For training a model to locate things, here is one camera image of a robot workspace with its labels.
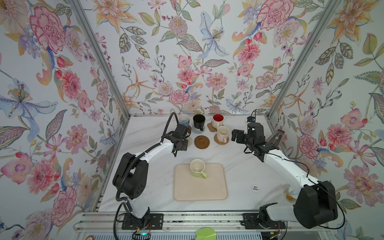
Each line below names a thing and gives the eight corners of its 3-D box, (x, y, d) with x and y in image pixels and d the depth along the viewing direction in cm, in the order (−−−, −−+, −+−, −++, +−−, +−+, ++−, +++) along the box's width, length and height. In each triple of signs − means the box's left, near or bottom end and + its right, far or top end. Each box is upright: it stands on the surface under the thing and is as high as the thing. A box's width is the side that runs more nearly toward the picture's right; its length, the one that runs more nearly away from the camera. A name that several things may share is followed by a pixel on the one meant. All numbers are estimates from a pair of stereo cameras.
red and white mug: (212, 131, 113) (213, 123, 106) (211, 121, 120) (212, 113, 113) (223, 131, 113) (225, 123, 106) (221, 121, 120) (223, 113, 113)
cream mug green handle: (190, 182, 89) (190, 175, 81) (190, 166, 95) (190, 158, 87) (205, 182, 89) (207, 175, 81) (204, 166, 95) (206, 158, 87)
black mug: (193, 135, 111) (193, 125, 103) (193, 123, 118) (193, 114, 110) (204, 135, 111) (205, 125, 103) (204, 123, 118) (205, 114, 110)
